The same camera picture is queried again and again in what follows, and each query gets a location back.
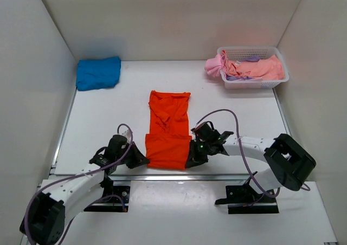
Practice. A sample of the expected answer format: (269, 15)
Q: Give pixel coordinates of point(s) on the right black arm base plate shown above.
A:
(241, 199)

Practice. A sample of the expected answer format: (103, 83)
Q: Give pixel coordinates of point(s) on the white plastic basket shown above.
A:
(238, 53)

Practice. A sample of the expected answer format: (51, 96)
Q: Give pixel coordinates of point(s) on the orange t-shirt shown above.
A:
(168, 141)

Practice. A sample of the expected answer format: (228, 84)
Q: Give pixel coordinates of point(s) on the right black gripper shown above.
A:
(194, 159)

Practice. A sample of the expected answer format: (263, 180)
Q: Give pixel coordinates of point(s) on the folded blue t-shirt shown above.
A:
(98, 74)

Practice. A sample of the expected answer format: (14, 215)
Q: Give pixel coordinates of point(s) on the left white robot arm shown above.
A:
(54, 207)

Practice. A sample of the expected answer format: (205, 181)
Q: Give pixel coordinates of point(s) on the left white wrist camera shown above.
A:
(127, 134)

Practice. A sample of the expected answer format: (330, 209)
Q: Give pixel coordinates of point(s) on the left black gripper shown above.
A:
(139, 158)

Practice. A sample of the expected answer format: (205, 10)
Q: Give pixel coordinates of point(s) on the light pink t-shirt in basket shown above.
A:
(264, 69)

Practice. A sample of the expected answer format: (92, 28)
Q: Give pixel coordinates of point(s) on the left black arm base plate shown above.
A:
(114, 199)

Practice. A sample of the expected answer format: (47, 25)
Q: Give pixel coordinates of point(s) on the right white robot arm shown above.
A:
(289, 164)

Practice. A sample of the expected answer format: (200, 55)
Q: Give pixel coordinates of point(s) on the pink t-shirt over basket edge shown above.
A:
(216, 66)

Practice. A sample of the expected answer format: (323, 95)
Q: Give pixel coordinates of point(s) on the aluminium rail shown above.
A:
(180, 177)

